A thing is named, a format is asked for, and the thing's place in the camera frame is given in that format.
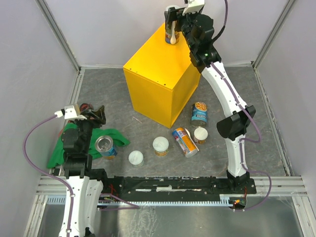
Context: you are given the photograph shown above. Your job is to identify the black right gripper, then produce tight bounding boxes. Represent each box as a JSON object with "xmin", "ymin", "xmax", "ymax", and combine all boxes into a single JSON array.
[{"xmin": 162, "ymin": 7, "xmax": 200, "ymax": 51}]

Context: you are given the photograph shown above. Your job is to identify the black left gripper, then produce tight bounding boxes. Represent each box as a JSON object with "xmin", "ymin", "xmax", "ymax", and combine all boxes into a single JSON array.
[{"xmin": 73, "ymin": 105, "xmax": 106, "ymax": 152}]

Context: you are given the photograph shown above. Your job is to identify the tall can with white spoon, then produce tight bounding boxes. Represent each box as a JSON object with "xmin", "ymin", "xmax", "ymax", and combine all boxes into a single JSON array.
[{"xmin": 164, "ymin": 5, "xmax": 179, "ymax": 45}]

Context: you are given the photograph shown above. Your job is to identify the blue yellow can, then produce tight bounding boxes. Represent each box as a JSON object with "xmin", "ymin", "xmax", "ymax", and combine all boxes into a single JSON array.
[{"xmin": 172, "ymin": 127, "xmax": 198, "ymax": 158}]

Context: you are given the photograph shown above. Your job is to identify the small can white lid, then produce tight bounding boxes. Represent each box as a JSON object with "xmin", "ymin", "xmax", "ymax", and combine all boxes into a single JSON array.
[{"xmin": 193, "ymin": 127, "xmax": 208, "ymax": 144}]

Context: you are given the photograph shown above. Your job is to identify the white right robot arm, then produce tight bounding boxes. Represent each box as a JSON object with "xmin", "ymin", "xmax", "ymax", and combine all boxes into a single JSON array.
[{"xmin": 164, "ymin": 5, "xmax": 256, "ymax": 193}]

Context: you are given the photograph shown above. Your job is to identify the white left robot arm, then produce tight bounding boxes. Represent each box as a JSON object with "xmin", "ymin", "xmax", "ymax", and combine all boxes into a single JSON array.
[{"xmin": 59, "ymin": 104, "xmax": 109, "ymax": 237}]

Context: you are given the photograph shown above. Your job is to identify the open blue tin can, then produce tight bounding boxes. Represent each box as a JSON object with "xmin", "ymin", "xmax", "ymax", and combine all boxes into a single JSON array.
[{"xmin": 95, "ymin": 136, "xmax": 118, "ymax": 160}]

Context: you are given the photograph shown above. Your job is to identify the small jar white lid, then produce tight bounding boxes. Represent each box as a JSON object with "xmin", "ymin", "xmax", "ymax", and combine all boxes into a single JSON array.
[{"xmin": 128, "ymin": 150, "xmax": 144, "ymax": 167}]

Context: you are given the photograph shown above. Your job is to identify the green cloth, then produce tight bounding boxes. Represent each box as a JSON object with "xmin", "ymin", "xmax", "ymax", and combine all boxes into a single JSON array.
[{"xmin": 46, "ymin": 128, "xmax": 130, "ymax": 169}]

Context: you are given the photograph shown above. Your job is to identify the yellow wooden cabinet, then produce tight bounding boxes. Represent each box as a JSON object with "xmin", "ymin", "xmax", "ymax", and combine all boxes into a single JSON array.
[{"xmin": 123, "ymin": 25, "xmax": 200, "ymax": 128}]

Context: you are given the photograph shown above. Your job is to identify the yellow can white lid middle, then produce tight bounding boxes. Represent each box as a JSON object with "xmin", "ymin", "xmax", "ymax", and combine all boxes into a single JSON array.
[{"xmin": 153, "ymin": 136, "xmax": 169, "ymax": 157}]

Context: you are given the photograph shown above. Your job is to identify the blue soup can lying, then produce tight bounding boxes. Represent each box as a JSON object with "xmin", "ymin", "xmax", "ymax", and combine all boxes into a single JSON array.
[{"xmin": 190, "ymin": 102, "xmax": 208, "ymax": 127}]

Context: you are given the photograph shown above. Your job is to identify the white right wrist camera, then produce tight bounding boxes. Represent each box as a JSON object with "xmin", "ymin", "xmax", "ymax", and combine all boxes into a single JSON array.
[{"xmin": 183, "ymin": 0, "xmax": 205, "ymax": 15}]

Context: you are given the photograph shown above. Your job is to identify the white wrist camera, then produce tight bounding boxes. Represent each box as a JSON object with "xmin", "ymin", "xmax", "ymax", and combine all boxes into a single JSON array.
[
  {"xmin": 54, "ymin": 104, "xmax": 87, "ymax": 120},
  {"xmin": 183, "ymin": 0, "xmax": 205, "ymax": 15}
]

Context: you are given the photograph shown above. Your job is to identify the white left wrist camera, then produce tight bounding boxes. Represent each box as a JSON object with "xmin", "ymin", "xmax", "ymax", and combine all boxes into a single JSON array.
[{"xmin": 54, "ymin": 104, "xmax": 87, "ymax": 120}]

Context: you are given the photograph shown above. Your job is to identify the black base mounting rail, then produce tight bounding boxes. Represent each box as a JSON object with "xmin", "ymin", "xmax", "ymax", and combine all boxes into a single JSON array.
[{"xmin": 102, "ymin": 172, "xmax": 257, "ymax": 203}]

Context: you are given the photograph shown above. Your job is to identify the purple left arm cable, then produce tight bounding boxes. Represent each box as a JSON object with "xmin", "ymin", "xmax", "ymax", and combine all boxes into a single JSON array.
[{"xmin": 24, "ymin": 115, "xmax": 75, "ymax": 233}]

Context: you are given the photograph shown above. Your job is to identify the light blue cable duct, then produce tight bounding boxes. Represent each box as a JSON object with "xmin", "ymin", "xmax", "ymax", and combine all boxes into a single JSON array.
[{"xmin": 47, "ymin": 195, "xmax": 233, "ymax": 207}]

